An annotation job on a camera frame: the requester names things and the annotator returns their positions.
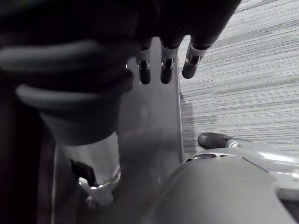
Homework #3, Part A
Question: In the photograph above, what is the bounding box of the right robot hand black cloth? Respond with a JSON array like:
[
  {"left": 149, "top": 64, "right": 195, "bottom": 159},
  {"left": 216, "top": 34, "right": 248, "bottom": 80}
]
[{"left": 0, "top": 0, "right": 242, "bottom": 207}]

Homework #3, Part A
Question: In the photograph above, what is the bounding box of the dark robot foot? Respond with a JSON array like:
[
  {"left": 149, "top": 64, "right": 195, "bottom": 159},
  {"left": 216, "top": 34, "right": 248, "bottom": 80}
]
[{"left": 197, "top": 132, "right": 235, "bottom": 150}]

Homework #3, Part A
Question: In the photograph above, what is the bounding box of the grey cabinet side panel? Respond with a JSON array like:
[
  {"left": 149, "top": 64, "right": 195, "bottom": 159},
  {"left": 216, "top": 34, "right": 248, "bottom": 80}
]
[{"left": 116, "top": 38, "right": 185, "bottom": 194}]

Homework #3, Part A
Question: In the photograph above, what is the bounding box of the silver robot leg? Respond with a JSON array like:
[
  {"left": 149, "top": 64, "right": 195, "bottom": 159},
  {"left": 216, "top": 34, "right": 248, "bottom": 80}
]
[{"left": 140, "top": 142, "right": 299, "bottom": 224}]

